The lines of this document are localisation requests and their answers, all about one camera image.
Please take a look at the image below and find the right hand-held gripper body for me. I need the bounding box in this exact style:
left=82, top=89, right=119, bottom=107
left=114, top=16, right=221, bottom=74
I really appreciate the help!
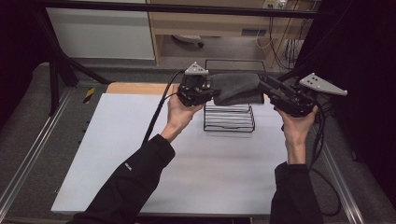
left=270, top=72, right=348, bottom=119

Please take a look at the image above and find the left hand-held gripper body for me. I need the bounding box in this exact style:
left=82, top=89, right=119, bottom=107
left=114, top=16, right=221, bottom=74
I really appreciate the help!
left=177, top=61, right=216, bottom=107

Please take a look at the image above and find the dark cloth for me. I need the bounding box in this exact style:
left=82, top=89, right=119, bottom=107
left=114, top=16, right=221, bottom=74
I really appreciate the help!
left=208, top=73, right=265, bottom=106

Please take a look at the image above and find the black wire rack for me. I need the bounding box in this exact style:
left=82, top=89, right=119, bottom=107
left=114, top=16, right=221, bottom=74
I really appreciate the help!
left=203, top=59, right=269, bottom=133

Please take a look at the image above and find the person's right hand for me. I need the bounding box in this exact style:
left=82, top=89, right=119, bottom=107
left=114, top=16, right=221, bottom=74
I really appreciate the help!
left=275, top=105, right=319, bottom=147

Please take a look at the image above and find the person's left hand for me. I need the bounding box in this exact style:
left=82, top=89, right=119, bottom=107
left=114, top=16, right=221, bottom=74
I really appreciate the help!
left=166, top=84, right=204, bottom=132

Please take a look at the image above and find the black metal stand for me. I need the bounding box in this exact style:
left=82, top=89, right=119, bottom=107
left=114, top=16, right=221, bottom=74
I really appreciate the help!
left=34, top=8, right=111, bottom=117
left=274, top=60, right=323, bottom=85

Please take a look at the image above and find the chair base with caster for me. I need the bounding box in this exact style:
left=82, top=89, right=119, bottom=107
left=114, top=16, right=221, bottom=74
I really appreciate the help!
left=172, top=35, right=205, bottom=49

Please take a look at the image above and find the wooden desk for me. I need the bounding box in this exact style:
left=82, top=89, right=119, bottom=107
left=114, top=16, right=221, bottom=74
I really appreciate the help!
left=146, top=0, right=314, bottom=68

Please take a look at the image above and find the white table cover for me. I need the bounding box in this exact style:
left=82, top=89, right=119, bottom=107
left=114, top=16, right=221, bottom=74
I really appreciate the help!
left=50, top=92, right=289, bottom=217

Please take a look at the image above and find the white power strip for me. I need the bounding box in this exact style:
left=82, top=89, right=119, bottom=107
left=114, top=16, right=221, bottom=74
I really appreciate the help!
left=262, top=0, right=288, bottom=9

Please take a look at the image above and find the yellow black striped tape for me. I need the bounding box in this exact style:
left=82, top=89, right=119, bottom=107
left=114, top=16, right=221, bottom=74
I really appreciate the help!
left=82, top=87, right=96, bottom=105

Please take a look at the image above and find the white cabinet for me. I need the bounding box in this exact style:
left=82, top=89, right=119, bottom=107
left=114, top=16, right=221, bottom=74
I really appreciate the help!
left=46, top=0, right=156, bottom=61

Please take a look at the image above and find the bundle of hanging cables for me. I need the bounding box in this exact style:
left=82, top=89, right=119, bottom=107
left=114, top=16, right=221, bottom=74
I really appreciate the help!
left=255, top=15, right=312, bottom=70

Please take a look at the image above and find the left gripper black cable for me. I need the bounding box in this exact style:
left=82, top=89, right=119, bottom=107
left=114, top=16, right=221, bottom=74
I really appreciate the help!
left=141, top=69, right=187, bottom=147

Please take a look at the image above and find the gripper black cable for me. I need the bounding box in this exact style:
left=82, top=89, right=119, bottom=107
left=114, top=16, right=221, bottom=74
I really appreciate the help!
left=307, top=102, right=342, bottom=217
left=141, top=69, right=187, bottom=147

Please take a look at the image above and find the black metal frame bar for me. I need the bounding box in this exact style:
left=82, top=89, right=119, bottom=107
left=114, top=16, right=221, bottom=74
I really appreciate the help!
left=34, top=0, right=319, bottom=20

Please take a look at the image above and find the aluminium floor rail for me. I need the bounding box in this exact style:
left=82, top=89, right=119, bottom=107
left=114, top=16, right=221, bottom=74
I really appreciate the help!
left=312, top=124, right=366, bottom=224
left=0, top=89, right=73, bottom=213

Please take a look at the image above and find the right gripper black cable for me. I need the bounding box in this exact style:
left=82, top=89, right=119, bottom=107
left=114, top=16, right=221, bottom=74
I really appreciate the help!
left=307, top=102, right=342, bottom=217

